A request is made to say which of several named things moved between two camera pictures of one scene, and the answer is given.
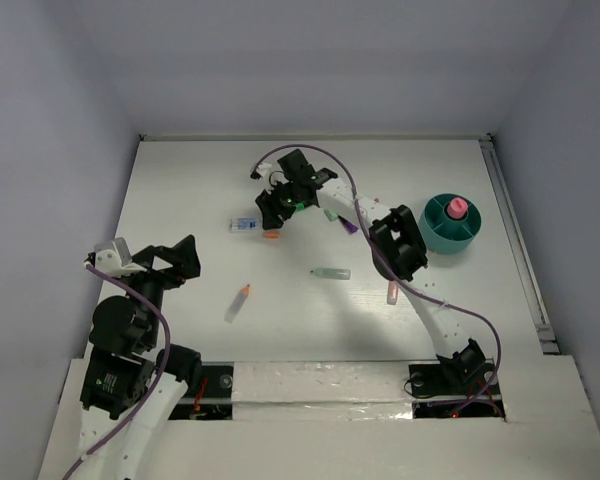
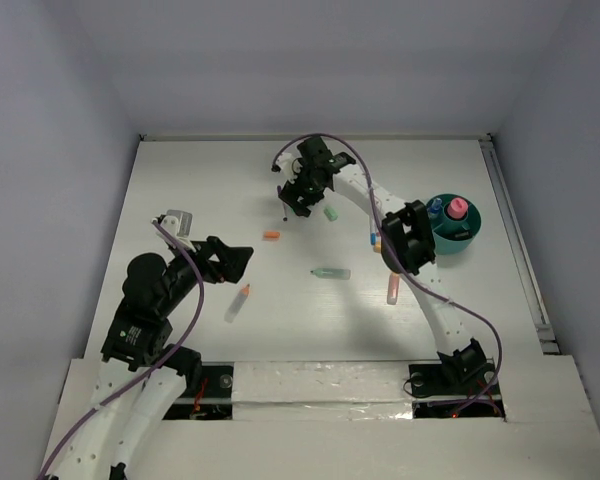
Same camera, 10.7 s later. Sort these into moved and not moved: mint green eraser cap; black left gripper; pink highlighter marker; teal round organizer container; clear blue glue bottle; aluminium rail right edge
Moved: black left gripper; clear blue glue bottle
Not moved: aluminium rail right edge; pink highlighter marker; teal round organizer container; mint green eraser cap
